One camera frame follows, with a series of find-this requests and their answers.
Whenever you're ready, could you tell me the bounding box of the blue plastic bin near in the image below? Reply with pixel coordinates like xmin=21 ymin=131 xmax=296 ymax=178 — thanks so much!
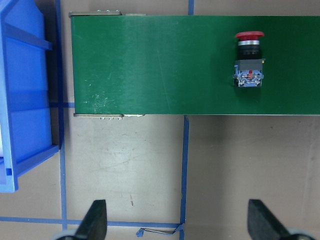
xmin=0 ymin=0 xmax=58 ymax=193

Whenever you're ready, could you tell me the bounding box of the green conveyor belt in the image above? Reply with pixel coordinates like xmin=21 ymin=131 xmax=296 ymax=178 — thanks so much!
xmin=70 ymin=12 xmax=320 ymax=116

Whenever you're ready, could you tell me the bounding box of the red push button switch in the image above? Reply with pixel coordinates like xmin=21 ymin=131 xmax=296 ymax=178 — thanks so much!
xmin=233 ymin=31 xmax=265 ymax=88

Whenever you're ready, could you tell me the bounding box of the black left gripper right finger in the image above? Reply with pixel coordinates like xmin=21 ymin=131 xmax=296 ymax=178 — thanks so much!
xmin=247 ymin=199 xmax=291 ymax=240

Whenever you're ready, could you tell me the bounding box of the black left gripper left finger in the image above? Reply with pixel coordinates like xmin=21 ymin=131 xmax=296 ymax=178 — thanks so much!
xmin=74 ymin=199 xmax=107 ymax=240

